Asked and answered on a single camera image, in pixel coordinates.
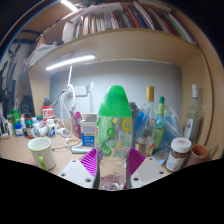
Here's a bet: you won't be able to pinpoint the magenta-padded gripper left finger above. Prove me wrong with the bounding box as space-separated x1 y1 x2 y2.
57 148 99 190

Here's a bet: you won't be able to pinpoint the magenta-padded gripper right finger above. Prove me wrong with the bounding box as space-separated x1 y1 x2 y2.
128 147 169 189

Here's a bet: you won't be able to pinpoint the clear green-capped drink bottle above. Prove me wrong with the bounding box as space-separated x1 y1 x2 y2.
94 84 134 191

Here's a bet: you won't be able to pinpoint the white tube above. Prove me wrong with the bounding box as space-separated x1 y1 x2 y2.
70 146 93 154

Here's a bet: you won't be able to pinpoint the brown jar with white lid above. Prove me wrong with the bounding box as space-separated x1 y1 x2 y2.
165 137 193 173

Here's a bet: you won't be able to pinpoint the clear bottle with yellow cap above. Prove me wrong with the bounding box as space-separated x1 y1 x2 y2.
134 85 157 158

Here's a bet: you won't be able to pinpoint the blue and white carton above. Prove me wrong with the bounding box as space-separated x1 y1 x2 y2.
79 113 99 148

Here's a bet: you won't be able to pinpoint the magenta carton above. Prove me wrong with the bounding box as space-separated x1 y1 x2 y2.
70 110 83 139

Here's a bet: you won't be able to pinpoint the brown cup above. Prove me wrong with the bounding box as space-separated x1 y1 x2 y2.
184 143 219 168

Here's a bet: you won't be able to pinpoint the blue plastic bag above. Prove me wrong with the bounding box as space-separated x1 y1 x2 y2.
133 106 185 165

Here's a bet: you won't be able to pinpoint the grey thermos flask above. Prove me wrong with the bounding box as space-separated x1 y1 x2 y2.
129 102 142 148

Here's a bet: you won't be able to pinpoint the small brown bottle green cap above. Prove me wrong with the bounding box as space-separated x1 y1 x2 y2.
25 119 36 139

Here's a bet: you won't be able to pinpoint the red and white bottle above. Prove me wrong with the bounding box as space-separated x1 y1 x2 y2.
41 104 55 123

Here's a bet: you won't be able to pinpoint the tall clear bottle white cap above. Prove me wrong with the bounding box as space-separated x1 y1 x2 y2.
183 83 204 141

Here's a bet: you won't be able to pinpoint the small white bottle blue cap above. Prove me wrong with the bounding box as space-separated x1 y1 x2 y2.
14 123 24 138

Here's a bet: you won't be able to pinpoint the white LED light bar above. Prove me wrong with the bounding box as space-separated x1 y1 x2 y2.
45 54 97 72

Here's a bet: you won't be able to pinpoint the wooden shelf unit with books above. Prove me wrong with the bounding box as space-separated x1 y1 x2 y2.
28 0 214 148

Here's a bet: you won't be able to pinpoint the ceiling light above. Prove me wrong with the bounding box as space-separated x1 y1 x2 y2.
59 0 79 13

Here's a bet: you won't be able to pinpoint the white mug with green handle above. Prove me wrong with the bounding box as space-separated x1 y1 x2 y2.
27 137 58 172

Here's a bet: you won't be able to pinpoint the white wall power outlet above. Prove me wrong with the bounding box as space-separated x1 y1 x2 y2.
73 85 88 98

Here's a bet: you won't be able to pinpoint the white cables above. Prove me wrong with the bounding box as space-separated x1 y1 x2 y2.
58 64 83 148

